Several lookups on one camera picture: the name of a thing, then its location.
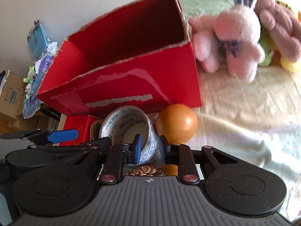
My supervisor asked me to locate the green bear bed sheet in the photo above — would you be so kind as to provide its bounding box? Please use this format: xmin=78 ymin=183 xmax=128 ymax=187
xmin=180 ymin=0 xmax=234 ymax=20

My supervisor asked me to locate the small red box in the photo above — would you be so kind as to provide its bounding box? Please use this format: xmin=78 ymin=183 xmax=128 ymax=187
xmin=59 ymin=115 xmax=100 ymax=146

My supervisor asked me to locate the pine cone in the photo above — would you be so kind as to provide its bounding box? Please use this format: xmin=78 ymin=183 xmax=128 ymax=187
xmin=126 ymin=165 xmax=164 ymax=176

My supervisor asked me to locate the pink plush bunny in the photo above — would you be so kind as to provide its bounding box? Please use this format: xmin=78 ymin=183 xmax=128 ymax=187
xmin=188 ymin=0 xmax=265 ymax=83

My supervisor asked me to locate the white printed tape roll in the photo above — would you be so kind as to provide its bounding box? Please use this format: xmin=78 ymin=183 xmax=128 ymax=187
xmin=99 ymin=106 xmax=160 ymax=165

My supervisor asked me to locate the pile of toys and bags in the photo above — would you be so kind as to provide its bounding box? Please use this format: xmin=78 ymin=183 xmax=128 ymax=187
xmin=22 ymin=42 xmax=58 ymax=119

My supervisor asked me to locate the orange wooden ball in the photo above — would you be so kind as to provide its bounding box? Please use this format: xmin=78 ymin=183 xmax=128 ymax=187
xmin=155 ymin=104 xmax=198 ymax=144

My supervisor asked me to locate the cream bed blanket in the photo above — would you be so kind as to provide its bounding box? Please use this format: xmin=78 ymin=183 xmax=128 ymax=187
xmin=188 ymin=66 xmax=300 ymax=221

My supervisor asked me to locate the mauve plush toy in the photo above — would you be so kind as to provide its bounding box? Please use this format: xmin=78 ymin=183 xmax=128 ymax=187
xmin=254 ymin=0 xmax=301 ymax=64

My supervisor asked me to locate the brown cardboard box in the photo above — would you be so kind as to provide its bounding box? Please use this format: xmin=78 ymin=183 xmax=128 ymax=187
xmin=0 ymin=70 xmax=25 ymax=120

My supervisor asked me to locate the small beige tape roll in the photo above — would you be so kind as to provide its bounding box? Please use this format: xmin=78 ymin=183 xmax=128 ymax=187
xmin=89 ymin=119 xmax=104 ymax=141

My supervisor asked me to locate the blue packaged item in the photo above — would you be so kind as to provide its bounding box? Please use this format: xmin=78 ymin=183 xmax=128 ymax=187
xmin=27 ymin=20 xmax=50 ymax=60

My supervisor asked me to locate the large red cardboard box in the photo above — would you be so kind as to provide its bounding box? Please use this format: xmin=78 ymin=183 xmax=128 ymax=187
xmin=37 ymin=0 xmax=201 ymax=118

